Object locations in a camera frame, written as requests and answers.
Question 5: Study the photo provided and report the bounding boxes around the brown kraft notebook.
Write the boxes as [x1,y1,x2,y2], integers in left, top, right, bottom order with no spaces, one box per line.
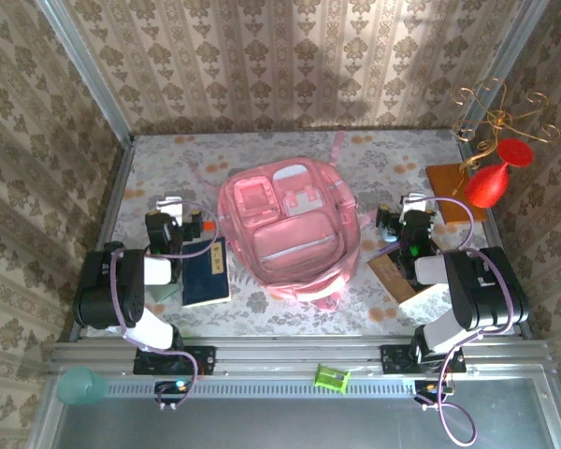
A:
[367,252,432,308]

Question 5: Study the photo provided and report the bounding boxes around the navy blue book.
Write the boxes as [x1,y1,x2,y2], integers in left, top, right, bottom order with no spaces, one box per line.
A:
[180,236,232,310]

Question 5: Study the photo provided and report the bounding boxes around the pink school backpack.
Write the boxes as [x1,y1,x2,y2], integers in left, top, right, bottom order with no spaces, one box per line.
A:
[194,130,380,313]

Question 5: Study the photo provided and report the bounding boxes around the green set square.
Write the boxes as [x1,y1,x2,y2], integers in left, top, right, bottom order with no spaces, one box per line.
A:
[147,282,182,306]

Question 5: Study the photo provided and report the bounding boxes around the red plastic wine glass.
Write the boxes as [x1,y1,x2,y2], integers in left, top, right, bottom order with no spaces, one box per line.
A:
[464,138,536,210]

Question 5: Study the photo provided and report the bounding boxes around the small black controller board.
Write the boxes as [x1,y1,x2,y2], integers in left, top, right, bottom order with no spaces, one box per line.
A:
[153,379,192,407]
[413,379,455,409]

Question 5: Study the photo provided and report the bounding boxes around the green pencil sharpener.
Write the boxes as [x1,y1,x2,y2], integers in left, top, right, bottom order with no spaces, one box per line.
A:
[312,363,352,395]

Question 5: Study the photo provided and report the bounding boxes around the teal translucent cup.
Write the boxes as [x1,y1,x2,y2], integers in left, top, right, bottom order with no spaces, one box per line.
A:
[55,366,110,407]

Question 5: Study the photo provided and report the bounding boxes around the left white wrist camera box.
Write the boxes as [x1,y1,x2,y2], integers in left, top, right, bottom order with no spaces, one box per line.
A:
[156,196,185,222]

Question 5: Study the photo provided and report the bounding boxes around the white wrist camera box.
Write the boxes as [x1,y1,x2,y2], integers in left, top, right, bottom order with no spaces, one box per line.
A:
[400,193,427,214]
[156,196,185,222]

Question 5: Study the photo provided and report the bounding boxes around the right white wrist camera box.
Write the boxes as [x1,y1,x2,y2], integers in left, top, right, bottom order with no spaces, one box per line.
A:
[400,193,427,214]

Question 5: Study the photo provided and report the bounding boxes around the gold wire rack wooden base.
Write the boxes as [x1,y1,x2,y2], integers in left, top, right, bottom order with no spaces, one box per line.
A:
[424,77,561,226]

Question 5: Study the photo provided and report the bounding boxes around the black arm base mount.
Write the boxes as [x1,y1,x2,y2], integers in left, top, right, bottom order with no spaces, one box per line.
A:
[380,343,468,376]
[133,344,217,377]

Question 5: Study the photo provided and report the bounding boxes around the aluminium mounting rail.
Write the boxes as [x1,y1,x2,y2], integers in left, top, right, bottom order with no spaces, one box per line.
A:
[50,336,551,376]

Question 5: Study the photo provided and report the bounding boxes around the aluminium frame post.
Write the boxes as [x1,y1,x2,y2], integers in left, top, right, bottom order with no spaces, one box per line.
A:
[456,0,551,138]
[34,0,137,147]

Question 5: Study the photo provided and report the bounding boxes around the grey slotted cable duct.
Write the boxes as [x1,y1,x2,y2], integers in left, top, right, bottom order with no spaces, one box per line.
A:
[107,379,417,400]

